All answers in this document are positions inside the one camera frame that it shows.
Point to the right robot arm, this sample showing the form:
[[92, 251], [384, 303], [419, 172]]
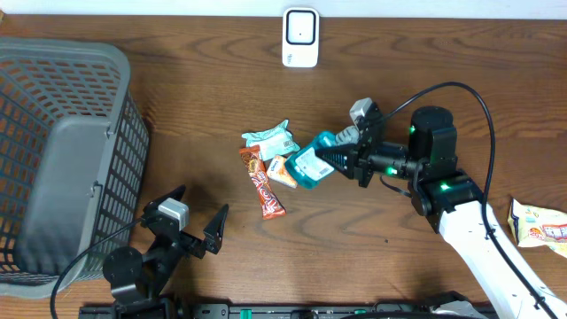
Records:
[[450, 201]]

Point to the yellow snack package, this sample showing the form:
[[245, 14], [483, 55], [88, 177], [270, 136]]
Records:
[[533, 226]]

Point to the red chocolate bar wrapper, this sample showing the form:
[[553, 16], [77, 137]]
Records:
[[270, 205]]

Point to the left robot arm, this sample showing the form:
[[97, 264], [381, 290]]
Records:
[[137, 279]]

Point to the orange tissue pack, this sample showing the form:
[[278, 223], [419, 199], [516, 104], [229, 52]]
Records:
[[277, 172]]

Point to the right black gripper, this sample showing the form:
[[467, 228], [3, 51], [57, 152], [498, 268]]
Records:
[[360, 159]]

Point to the grey plastic shopping basket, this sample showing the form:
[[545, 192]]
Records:
[[73, 152]]

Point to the white barcode scanner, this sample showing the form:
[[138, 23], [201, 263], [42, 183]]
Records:
[[300, 38]]

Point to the teal wet wipes pack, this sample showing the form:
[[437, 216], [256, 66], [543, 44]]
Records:
[[274, 141]]

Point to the blue liquid bottle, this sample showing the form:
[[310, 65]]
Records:
[[306, 168]]

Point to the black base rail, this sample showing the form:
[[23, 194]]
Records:
[[457, 308]]

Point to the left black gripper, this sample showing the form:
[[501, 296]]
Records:
[[213, 238]]

